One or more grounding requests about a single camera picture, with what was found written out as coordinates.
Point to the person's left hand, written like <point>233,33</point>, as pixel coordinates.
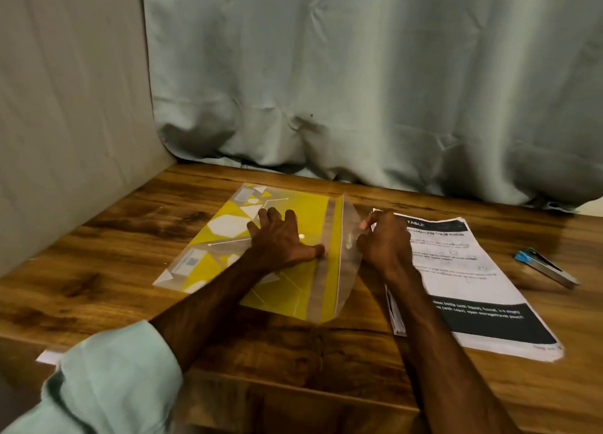
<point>278,245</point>

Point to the pale green curtain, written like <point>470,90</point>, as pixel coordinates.
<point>377,71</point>

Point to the blue pen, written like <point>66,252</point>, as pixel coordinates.
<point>546,267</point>

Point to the person's left forearm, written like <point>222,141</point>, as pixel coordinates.
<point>151,354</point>

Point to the person's right forearm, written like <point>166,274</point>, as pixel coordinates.
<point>448,363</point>

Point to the white paper tag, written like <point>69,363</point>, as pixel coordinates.
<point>49,357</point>

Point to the person's right hand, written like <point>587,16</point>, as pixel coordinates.
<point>386,245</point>

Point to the yellow patterned folder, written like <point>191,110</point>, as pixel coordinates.
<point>226,227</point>

